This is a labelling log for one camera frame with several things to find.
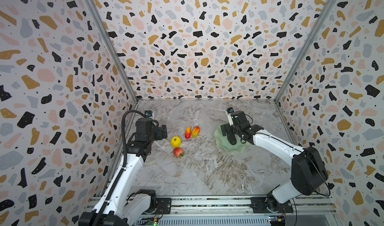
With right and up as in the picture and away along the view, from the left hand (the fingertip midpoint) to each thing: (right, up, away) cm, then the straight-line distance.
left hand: (155, 125), depth 78 cm
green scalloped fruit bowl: (+38, -13, +19) cm, 44 cm away
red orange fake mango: (+15, -7, +22) cm, 27 cm away
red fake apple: (+11, -17, +10) cm, 23 cm away
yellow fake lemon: (+8, -12, +14) cm, 20 cm away
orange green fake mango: (+20, -6, +22) cm, 30 cm away
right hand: (+39, 0, +11) cm, 41 cm away
